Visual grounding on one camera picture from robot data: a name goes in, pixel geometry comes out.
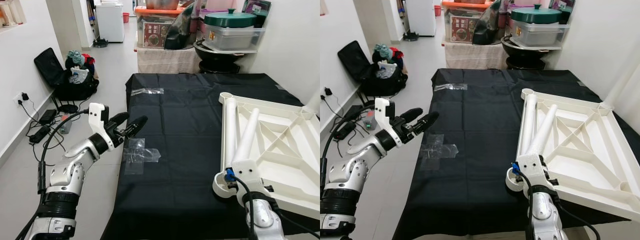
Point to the white plastic table leg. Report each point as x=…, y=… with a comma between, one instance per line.
x=230, y=130
x=542, y=130
x=527, y=120
x=625, y=85
x=311, y=100
x=248, y=135

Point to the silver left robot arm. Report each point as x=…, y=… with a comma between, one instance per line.
x=360, y=165
x=70, y=170

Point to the crumpled clear plastic bag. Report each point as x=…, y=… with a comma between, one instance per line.
x=438, y=151
x=142, y=155

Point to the grey charger with red label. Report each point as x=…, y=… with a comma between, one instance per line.
x=66, y=126
x=369, y=123

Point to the flat clear plastic strip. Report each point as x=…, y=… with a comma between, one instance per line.
x=147, y=91
x=450, y=87

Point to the white plastic bag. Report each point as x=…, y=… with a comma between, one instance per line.
x=79, y=76
x=386, y=70

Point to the black power adapter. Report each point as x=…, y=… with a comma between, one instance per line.
x=47, y=116
x=353, y=111

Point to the flat black router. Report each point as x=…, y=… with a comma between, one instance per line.
x=65, y=109

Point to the black power strip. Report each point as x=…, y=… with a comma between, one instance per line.
x=39, y=134
x=345, y=130

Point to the red cloth item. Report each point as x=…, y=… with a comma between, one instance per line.
x=397, y=53
x=89, y=59

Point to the teal plush toy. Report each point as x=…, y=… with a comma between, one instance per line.
x=383, y=51
x=76, y=57

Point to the beige cloth covered table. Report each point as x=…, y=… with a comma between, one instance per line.
x=475, y=55
x=167, y=60

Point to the black mop head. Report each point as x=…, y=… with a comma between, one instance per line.
x=100, y=43
x=410, y=36

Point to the open black suitcase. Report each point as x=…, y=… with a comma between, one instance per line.
x=47, y=65
x=352, y=59

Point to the black cloth cover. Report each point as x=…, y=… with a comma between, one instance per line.
x=170, y=200
x=465, y=200

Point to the white appliance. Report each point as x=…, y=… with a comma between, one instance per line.
x=110, y=22
x=420, y=17

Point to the small red bin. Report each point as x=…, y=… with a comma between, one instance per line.
x=125, y=17
x=437, y=10

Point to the black wok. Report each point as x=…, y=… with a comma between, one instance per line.
x=220, y=61
x=527, y=57

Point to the white plastic table top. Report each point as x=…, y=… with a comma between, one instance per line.
x=290, y=150
x=590, y=150

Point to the clear storage box orange lid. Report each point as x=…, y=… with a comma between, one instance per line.
x=465, y=5
x=157, y=11

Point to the brown basin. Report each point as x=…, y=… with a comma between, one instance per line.
x=162, y=4

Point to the clear plastic storage box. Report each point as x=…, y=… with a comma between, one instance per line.
x=541, y=35
x=235, y=39

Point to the white shelf board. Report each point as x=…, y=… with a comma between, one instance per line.
x=250, y=50
x=559, y=47

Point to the green pot lid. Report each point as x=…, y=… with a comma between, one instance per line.
x=536, y=15
x=230, y=19

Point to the dark printed packet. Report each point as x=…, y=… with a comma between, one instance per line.
x=562, y=5
x=256, y=6

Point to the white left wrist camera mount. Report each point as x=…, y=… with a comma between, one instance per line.
x=96, y=115
x=382, y=110

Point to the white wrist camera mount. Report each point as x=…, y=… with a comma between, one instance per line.
x=96, y=115
x=382, y=110
x=532, y=165
x=247, y=172

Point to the wall socket with black plugs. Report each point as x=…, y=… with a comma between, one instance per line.
x=22, y=97
x=328, y=92

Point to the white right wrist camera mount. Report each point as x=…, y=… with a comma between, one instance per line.
x=247, y=172
x=532, y=165

